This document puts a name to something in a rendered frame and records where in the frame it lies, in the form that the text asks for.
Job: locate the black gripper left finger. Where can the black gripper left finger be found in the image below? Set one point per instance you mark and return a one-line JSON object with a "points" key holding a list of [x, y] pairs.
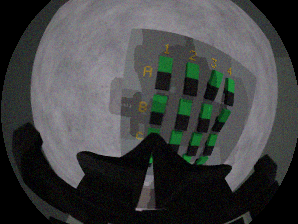
{"points": [[129, 170]]}

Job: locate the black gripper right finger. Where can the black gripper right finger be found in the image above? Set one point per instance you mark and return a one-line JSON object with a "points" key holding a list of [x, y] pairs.
{"points": [[172, 172]]}

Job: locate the grey switch panel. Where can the grey switch panel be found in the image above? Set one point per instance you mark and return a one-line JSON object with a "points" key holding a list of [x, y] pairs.
{"points": [[193, 95]]}

